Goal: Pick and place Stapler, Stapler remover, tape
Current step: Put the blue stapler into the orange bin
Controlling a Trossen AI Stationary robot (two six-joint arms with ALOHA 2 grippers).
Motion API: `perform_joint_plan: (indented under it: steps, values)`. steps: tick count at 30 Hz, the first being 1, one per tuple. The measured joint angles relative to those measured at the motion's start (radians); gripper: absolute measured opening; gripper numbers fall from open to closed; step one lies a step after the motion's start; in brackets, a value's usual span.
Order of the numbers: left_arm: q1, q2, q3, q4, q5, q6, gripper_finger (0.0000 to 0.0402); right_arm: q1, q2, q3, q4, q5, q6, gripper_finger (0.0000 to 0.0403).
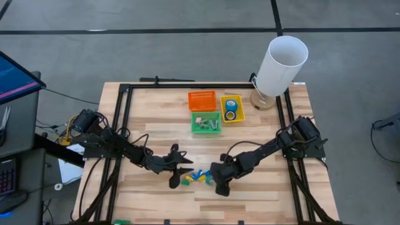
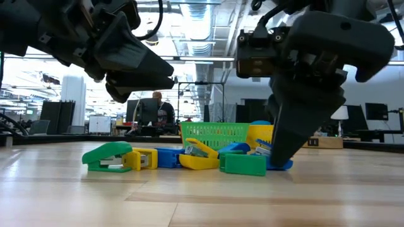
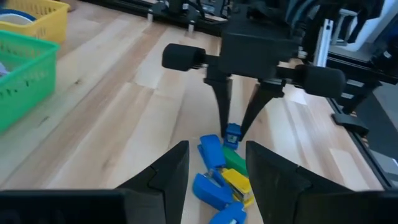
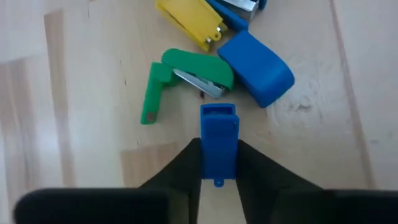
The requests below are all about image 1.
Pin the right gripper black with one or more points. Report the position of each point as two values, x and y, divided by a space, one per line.
228 175

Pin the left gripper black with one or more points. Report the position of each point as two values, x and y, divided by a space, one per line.
170 162

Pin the yellow mini stapler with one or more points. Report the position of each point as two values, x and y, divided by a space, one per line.
189 178
202 178

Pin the pink staple remover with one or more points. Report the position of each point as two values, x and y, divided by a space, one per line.
198 119

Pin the grey staple remover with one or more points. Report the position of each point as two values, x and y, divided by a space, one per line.
214 124

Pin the dark blue tape roll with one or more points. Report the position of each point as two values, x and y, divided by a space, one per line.
226 116

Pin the light blue tape roll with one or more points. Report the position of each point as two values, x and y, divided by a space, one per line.
231 108

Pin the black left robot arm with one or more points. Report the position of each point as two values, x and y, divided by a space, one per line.
125 147

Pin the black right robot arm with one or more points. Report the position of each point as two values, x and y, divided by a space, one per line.
265 150

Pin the green plastic basket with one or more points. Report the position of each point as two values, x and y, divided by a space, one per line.
196 128

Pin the black edge clip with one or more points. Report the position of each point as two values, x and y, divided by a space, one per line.
240 222
167 222

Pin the orange plastic basket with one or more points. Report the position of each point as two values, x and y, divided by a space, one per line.
202 101

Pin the yellow plastic basket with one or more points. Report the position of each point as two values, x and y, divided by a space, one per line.
240 107

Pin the white box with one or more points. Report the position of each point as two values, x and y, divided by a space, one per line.
70 170

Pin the white shade wooden base lamp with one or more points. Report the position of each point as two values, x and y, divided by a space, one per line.
278 72

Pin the black desk bar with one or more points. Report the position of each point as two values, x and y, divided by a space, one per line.
56 150

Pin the dark grey desk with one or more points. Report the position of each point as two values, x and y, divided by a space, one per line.
28 175

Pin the black computer mouse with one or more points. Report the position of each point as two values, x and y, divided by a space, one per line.
14 200

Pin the backlit keyboard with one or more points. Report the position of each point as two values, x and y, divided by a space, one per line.
7 178

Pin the dark grey floor object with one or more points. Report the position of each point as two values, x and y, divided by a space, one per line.
390 123

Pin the scissors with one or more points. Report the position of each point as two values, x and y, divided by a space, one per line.
6 117

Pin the computer monitor blue screen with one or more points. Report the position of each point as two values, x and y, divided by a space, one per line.
12 78

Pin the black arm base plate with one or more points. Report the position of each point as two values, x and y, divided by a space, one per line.
93 153
312 153

